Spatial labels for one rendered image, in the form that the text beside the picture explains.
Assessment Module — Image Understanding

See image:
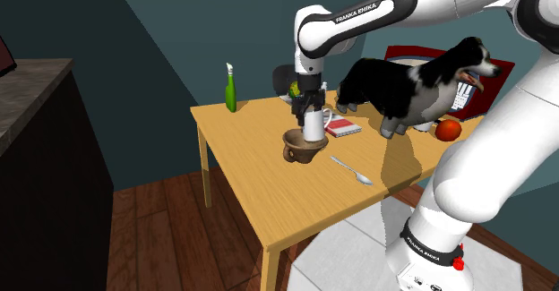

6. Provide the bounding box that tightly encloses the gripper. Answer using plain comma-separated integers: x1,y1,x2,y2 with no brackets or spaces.
291,73,327,128

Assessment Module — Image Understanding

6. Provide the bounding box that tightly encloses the white mug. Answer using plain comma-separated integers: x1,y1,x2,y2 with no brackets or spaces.
302,107,334,143

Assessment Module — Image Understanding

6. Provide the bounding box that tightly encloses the red notebook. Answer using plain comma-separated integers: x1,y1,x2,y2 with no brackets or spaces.
324,114,364,139

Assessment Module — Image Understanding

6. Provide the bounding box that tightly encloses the black round object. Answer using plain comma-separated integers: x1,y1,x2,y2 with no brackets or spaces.
271,64,299,98

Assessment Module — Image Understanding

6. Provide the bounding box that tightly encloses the brown clay bowl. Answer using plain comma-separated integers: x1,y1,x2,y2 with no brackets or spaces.
281,128,330,165

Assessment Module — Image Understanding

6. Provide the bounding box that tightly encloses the wooden table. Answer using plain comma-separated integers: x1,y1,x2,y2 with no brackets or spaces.
189,90,486,291

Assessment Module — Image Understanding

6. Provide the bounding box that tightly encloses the green bottle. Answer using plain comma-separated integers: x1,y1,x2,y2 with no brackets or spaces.
224,62,238,114

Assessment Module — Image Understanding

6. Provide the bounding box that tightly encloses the silver spoon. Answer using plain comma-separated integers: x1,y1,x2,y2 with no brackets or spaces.
329,155,374,187

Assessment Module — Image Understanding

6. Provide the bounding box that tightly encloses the black and white dog figure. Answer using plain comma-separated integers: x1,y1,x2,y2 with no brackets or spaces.
334,36,503,141

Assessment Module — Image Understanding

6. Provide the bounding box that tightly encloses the red tomato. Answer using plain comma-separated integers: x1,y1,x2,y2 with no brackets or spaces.
434,118,463,143

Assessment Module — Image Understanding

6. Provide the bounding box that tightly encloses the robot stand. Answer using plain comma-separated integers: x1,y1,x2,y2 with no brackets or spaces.
285,197,525,291

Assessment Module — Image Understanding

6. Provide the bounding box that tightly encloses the dark cabinet with stone top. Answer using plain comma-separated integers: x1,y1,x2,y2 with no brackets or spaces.
0,57,116,291

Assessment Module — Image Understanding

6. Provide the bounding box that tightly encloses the dark red object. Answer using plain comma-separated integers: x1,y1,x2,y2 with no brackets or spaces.
0,34,19,79

